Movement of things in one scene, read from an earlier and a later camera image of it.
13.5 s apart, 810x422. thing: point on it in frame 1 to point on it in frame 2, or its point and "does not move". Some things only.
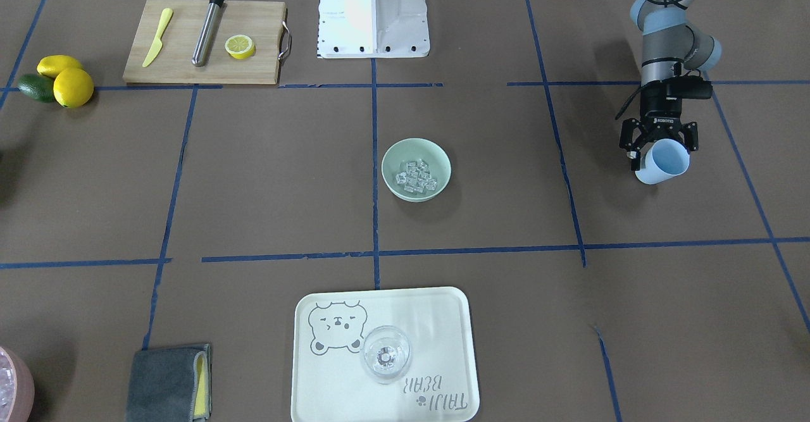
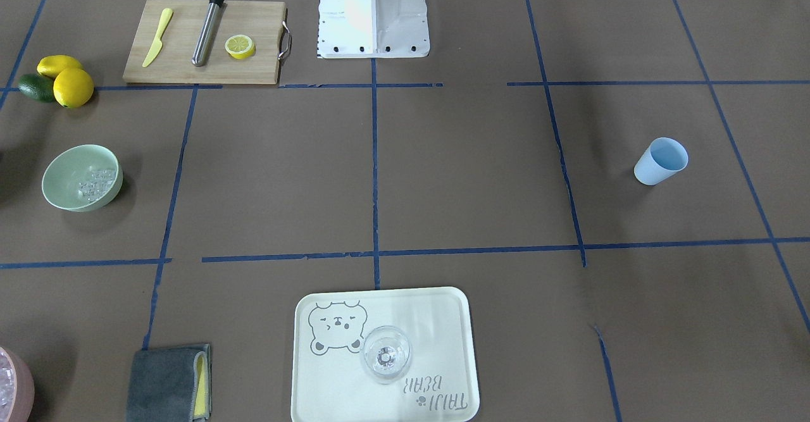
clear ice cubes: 417,178 to 100,183
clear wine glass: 385,353 does not move
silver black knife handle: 207,30 does not move
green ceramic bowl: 416,169 to 81,178
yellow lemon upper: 73,88 does not move
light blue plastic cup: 665,158 does not move
